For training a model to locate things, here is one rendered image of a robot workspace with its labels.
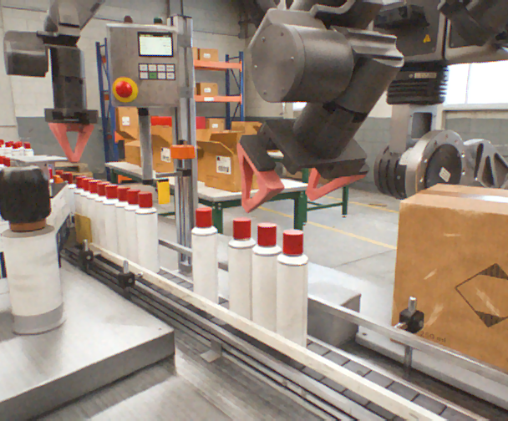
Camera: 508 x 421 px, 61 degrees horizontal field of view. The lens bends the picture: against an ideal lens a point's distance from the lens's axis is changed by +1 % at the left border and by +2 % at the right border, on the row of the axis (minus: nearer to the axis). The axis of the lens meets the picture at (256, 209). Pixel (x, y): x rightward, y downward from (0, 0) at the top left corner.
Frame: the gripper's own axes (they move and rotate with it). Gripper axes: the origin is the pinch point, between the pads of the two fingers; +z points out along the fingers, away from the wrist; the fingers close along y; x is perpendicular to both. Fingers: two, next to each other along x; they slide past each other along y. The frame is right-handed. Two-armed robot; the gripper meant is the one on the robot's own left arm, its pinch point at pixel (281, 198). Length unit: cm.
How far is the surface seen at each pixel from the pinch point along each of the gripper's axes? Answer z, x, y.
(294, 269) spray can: 17.5, 1.5, -10.7
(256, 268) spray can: 23.8, -3.3, -9.1
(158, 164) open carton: 215, -209, -112
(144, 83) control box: 29, -62, -11
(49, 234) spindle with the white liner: 36.5, -26.8, 17.6
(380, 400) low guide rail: 16.4, 23.0, -10.5
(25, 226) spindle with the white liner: 35.3, -28.3, 21.2
